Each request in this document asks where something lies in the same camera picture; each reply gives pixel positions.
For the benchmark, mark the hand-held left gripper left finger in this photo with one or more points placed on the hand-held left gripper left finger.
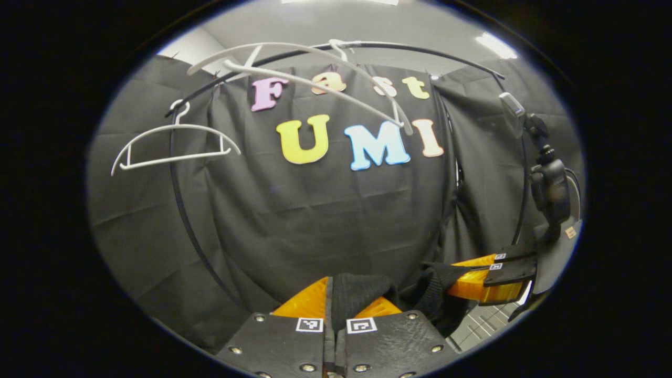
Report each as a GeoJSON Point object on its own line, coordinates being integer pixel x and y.
{"type": "Point", "coordinates": [283, 346]}

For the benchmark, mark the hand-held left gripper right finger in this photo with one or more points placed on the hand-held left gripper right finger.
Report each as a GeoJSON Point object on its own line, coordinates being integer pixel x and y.
{"type": "Point", "coordinates": [394, 344]}

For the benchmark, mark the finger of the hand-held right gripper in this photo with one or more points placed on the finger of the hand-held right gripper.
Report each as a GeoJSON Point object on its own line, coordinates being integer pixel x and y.
{"type": "Point", "coordinates": [488, 286]}
{"type": "Point", "coordinates": [512, 257]}

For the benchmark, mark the black jacket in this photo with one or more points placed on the black jacket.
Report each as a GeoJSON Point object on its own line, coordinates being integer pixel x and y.
{"type": "Point", "coordinates": [357, 291]}

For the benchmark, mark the white plastic hanger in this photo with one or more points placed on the white plastic hanger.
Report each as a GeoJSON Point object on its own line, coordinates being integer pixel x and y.
{"type": "Point", "coordinates": [233, 65]}
{"type": "Point", "coordinates": [176, 126]}

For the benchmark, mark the black backdrop cloth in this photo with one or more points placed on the black backdrop cloth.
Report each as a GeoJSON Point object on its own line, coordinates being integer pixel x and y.
{"type": "Point", "coordinates": [315, 220]}

